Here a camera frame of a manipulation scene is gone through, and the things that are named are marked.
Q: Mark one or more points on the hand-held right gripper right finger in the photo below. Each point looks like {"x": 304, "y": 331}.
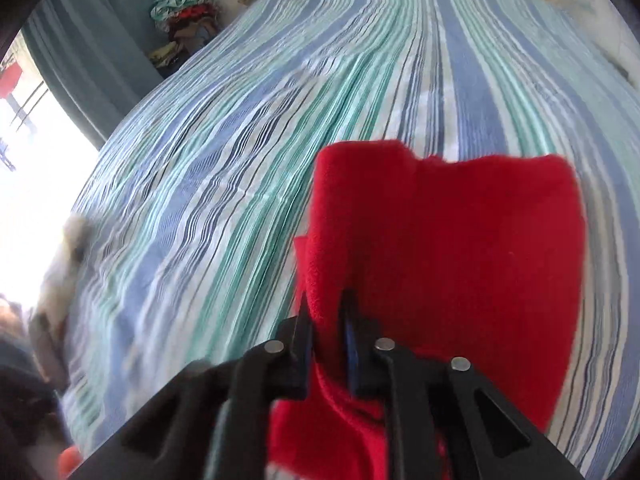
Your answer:
{"x": 352, "y": 355}

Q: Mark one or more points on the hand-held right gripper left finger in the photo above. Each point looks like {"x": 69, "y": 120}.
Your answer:
{"x": 299, "y": 357}

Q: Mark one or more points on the red sweater with rabbit print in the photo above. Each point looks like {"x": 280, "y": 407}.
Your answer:
{"x": 450, "y": 240}

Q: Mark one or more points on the pile of clothes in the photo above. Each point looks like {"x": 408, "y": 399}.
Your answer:
{"x": 187, "y": 20}

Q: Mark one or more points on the person's orange clothing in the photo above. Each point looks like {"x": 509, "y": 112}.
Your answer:
{"x": 70, "y": 462}

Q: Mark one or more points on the beige plush toy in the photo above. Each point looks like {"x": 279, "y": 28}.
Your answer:
{"x": 65, "y": 265}

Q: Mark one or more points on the striped bed blanket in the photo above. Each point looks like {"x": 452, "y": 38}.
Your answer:
{"x": 240, "y": 135}

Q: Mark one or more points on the window railing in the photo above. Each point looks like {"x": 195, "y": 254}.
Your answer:
{"x": 22, "y": 110}

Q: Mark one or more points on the blue curtain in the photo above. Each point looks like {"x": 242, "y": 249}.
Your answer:
{"x": 90, "y": 40}

